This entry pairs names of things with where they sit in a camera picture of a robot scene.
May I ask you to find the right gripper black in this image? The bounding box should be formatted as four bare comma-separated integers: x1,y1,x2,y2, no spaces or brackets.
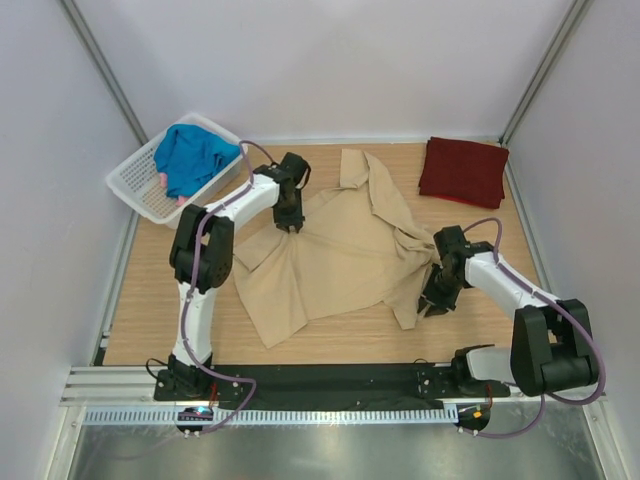
418,263,465,317

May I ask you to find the beige t shirt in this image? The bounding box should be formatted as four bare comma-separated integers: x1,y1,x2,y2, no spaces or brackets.
234,149,435,348

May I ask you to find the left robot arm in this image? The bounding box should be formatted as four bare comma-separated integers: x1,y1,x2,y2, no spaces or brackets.
154,152,311,401

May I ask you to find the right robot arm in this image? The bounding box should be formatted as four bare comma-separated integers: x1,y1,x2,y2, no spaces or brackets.
418,226,606,398

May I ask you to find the blue t shirt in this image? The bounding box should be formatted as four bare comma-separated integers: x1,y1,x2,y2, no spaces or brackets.
153,124,240,197

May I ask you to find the pink garment in basket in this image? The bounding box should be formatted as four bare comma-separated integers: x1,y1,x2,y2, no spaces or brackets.
159,173,190,206

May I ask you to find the folded dark red shirt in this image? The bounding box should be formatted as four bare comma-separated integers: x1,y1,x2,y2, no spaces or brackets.
418,137,509,210

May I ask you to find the white plastic basket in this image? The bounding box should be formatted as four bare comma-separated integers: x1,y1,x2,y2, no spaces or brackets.
106,113,247,229

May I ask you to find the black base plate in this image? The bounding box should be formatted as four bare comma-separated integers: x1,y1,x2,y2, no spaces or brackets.
154,361,510,411

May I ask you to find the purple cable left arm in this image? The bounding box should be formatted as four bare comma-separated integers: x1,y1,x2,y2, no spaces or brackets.
179,140,281,440

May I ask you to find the slotted cable duct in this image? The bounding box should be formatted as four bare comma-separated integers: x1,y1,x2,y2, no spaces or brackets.
83,404,458,427

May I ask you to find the right aluminium frame post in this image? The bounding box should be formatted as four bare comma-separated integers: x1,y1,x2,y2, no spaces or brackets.
498,0,594,146

